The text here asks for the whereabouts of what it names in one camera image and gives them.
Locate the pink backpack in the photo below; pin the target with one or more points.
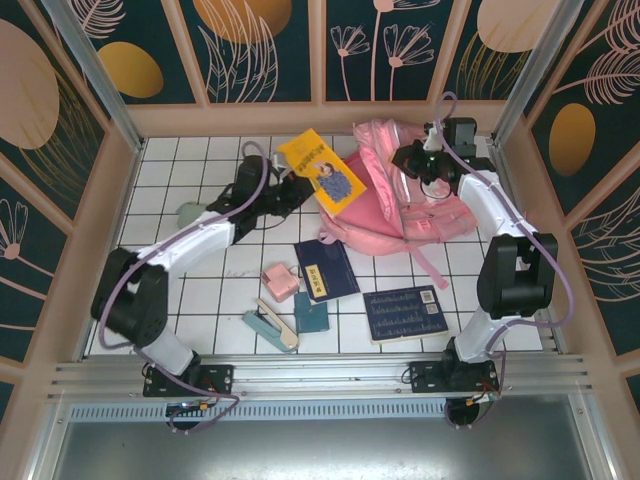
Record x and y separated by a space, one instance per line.
370 215

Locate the small pink case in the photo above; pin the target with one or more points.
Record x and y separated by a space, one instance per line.
280 282

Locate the navy book with yellow label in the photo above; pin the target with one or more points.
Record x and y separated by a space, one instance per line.
325 270

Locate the pale green eraser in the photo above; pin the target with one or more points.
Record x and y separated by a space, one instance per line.
189 214

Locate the teal and beige stapler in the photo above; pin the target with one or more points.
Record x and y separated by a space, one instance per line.
272 327

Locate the navy book with grid print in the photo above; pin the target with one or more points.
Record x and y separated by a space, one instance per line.
405 315

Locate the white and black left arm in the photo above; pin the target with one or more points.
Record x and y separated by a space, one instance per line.
145 300

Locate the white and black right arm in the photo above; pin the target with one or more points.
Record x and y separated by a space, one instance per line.
515 280

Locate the grey metal panel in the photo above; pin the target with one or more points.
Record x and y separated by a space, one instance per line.
320 455

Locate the aluminium corner post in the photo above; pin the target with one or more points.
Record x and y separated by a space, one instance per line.
95 75
540 65

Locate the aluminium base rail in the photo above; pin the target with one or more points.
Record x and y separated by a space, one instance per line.
320 372

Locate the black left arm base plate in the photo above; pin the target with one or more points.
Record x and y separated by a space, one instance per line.
220 377

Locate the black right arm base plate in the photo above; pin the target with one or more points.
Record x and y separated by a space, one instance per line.
425 377

